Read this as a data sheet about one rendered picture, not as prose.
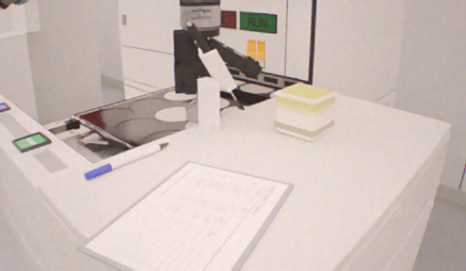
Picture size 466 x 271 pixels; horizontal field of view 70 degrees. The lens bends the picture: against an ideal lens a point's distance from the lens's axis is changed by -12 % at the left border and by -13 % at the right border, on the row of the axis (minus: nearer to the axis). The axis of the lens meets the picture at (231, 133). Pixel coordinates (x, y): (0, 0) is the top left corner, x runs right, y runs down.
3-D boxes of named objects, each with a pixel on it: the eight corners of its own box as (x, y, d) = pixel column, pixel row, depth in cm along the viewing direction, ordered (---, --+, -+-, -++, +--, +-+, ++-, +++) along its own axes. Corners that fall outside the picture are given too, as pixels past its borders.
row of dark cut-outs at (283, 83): (182, 64, 115) (182, 56, 114) (303, 91, 88) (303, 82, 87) (181, 65, 115) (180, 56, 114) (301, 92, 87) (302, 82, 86)
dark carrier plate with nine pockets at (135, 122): (184, 87, 110) (184, 86, 110) (280, 115, 89) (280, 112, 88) (78, 118, 87) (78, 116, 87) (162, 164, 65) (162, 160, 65)
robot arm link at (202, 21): (218, 4, 70) (222, 6, 62) (218, 26, 72) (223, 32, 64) (179, 5, 69) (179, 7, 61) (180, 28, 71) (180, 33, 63)
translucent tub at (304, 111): (297, 119, 66) (298, 82, 63) (334, 130, 61) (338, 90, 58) (272, 132, 60) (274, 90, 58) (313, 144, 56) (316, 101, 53)
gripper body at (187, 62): (175, 87, 75) (173, 26, 70) (217, 85, 76) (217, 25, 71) (175, 98, 68) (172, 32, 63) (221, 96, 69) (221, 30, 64)
